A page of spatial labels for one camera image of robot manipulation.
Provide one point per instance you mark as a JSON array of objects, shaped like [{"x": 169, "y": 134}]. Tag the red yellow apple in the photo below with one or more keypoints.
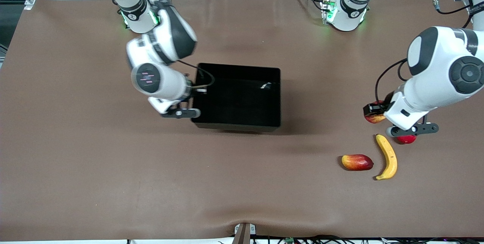
[{"x": 375, "y": 118}]

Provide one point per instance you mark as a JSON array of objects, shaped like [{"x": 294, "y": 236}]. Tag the yellow banana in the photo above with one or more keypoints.
[{"x": 389, "y": 157}]

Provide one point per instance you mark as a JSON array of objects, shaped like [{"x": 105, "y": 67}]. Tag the black rectangular plastic box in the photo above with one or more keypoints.
[{"x": 238, "y": 96}]

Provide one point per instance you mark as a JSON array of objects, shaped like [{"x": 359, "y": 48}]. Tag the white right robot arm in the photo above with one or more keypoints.
[{"x": 168, "y": 85}]

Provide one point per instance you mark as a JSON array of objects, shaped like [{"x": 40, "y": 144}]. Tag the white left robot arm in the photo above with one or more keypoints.
[{"x": 446, "y": 55}]

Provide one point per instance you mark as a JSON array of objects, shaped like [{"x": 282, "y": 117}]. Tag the red yellow mango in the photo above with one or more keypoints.
[{"x": 357, "y": 162}]

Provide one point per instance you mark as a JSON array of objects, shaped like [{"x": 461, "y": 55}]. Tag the table cover sheet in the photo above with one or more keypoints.
[{"x": 113, "y": 179}]

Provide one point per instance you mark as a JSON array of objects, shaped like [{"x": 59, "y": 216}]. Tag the small green circuit board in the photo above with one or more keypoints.
[{"x": 289, "y": 240}]

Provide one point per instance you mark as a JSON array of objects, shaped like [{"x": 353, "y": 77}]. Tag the metal camera post bracket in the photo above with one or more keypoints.
[{"x": 244, "y": 232}]

